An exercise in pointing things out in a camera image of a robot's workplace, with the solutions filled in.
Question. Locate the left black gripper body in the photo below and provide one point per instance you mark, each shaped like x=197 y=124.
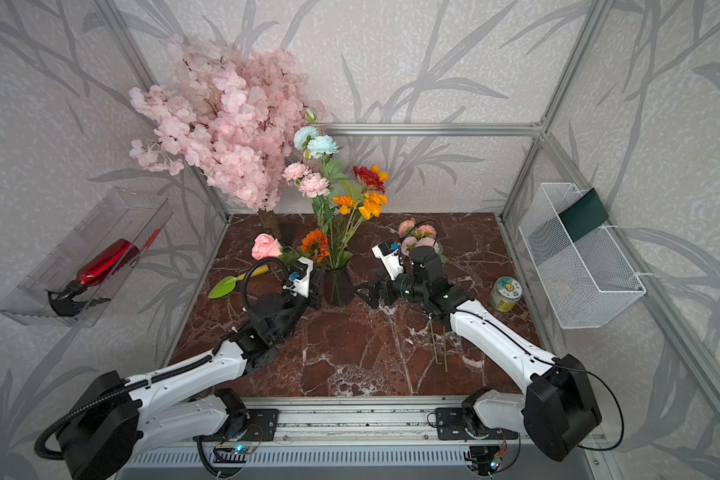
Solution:
x=310 y=302

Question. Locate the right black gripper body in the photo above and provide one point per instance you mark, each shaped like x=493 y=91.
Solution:
x=404 y=289

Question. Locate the peach pink peony stem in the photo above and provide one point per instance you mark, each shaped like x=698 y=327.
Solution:
x=413 y=234

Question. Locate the pink rose stem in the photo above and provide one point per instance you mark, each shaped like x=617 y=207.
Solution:
x=268 y=252

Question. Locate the pink ranunculus flower stem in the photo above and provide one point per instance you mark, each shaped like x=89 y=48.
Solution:
x=425 y=262

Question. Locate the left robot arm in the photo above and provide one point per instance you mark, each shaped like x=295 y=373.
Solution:
x=117 y=418

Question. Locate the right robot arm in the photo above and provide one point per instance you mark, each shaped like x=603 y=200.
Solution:
x=555 y=405

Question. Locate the dark glass vase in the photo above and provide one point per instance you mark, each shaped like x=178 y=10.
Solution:
x=338 y=289

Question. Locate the red and orange flowers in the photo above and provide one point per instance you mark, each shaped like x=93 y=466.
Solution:
x=355 y=198

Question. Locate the green yellow garden trowel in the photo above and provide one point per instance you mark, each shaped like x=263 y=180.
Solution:
x=228 y=284

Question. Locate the green tape roll can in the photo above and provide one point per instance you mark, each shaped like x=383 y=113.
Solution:
x=506 y=293

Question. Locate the pale pink carnation stem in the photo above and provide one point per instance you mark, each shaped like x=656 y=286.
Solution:
x=309 y=183

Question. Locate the light blue carnation stem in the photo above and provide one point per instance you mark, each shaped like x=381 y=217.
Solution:
x=318 y=149

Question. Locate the dark green card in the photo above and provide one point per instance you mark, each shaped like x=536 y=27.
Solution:
x=585 y=215

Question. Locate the pink cherry blossom tree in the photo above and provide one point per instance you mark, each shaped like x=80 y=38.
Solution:
x=231 y=116

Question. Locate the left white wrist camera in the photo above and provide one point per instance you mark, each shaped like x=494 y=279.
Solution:
x=299 y=277

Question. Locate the aluminium front rail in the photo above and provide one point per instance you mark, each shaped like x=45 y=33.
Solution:
x=303 y=421

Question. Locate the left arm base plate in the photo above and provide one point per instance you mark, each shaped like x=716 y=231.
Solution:
x=252 y=425

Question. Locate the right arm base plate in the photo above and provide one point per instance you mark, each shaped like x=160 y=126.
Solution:
x=452 y=425

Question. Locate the white wire mesh basket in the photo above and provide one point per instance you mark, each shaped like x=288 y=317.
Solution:
x=588 y=282

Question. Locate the clear plastic wall bin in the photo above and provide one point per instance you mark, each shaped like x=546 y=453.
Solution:
x=120 y=214

